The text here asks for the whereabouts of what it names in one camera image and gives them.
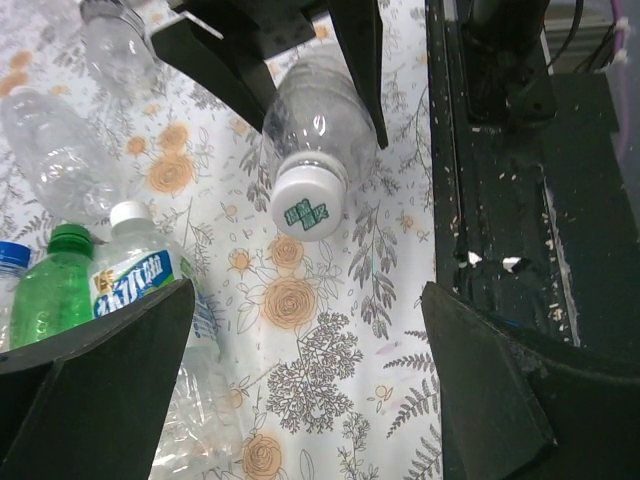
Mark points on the clear bottle white cap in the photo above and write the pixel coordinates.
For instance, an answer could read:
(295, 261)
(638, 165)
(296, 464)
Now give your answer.
(317, 118)

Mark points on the small clear bottle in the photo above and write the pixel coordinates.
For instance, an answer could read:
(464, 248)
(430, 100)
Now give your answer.
(117, 54)

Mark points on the floral patterned table mat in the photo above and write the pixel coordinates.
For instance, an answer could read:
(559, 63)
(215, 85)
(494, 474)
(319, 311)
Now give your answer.
(330, 365)

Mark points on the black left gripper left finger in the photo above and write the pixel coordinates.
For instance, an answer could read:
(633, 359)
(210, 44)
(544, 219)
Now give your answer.
(59, 417)

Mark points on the clear bottle blue label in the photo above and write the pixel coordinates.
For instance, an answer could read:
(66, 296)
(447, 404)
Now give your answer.
(15, 259)

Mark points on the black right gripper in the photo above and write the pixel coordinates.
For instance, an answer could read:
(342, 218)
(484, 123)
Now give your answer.
(243, 81)

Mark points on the green plastic bottle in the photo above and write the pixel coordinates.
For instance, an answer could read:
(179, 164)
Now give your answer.
(53, 296)

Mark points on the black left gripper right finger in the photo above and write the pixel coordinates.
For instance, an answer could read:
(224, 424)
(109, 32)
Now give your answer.
(517, 404)

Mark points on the aluminium frame rail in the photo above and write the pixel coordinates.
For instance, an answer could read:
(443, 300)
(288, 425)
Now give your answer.
(596, 44)

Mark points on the clear bottle lemon label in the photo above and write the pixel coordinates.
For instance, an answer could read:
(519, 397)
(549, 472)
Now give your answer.
(174, 395)

